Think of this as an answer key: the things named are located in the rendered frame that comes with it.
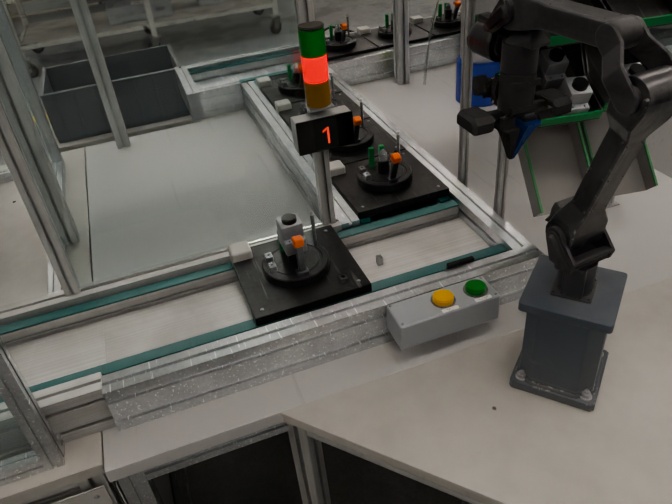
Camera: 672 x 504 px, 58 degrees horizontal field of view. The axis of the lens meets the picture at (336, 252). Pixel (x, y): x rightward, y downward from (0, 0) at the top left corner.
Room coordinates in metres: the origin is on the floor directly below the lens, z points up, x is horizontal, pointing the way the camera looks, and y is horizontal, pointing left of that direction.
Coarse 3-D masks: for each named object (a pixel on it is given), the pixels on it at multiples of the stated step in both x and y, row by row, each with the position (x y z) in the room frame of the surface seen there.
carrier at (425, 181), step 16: (336, 160) 1.44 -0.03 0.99; (368, 160) 1.46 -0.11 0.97; (384, 160) 1.34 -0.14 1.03; (416, 160) 1.43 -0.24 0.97; (336, 176) 1.39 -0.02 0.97; (352, 176) 1.38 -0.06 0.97; (368, 176) 1.32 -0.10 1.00; (384, 176) 1.33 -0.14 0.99; (400, 176) 1.32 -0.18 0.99; (416, 176) 1.35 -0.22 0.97; (432, 176) 1.34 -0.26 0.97; (352, 192) 1.30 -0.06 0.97; (368, 192) 1.29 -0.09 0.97; (384, 192) 1.28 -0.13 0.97; (400, 192) 1.28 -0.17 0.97; (416, 192) 1.27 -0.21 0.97; (432, 192) 1.26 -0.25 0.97; (448, 192) 1.27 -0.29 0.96; (352, 208) 1.24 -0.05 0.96; (368, 208) 1.22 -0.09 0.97; (384, 208) 1.22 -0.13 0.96
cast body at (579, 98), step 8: (568, 80) 1.13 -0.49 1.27; (576, 80) 1.12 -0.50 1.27; (584, 80) 1.12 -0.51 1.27; (560, 88) 1.15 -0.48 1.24; (568, 88) 1.12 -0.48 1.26; (576, 88) 1.11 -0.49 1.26; (584, 88) 1.10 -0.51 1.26; (576, 96) 1.10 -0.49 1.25; (584, 96) 1.11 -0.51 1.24; (576, 104) 1.11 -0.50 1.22; (584, 104) 1.11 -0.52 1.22; (576, 112) 1.11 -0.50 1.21
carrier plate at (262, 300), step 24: (312, 240) 1.11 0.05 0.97; (336, 240) 1.10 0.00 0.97; (240, 264) 1.05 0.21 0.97; (336, 264) 1.02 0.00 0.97; (264, 288) 0.96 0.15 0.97; (288, 288) 0.95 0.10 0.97; (312, 288) 0.95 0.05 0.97; (336, 288) 0.94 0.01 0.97; (360, 288) 0.93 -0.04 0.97; (264, 312) 0.89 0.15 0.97; (288, 312) 0.89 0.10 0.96
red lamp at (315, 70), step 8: (304, 64) 1.15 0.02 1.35; (312, 64) 1.14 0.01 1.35; (320, 64) 1.15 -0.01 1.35; (304, 72) 1.16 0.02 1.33; (312, 72) 1.15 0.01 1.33; (320, 72) 1.15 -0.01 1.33; (328, 72) 1.17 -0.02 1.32; (304, 80) 1.16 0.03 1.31; (312, 80) 1.15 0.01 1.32; (320, 80) 1.15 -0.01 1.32
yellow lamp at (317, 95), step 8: (328, 80) 1.16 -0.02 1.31; (312, 88) 1.15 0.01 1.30; (320, 88) 1.15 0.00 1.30; (328, 88) 1.16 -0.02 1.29; (312, 96) 1.15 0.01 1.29; (320, 96) 1.14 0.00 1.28; (328, 96) 1.15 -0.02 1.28; (312, 104) 1.15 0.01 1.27; (320, 104) 1.14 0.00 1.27; (328, 104) 1.15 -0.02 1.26
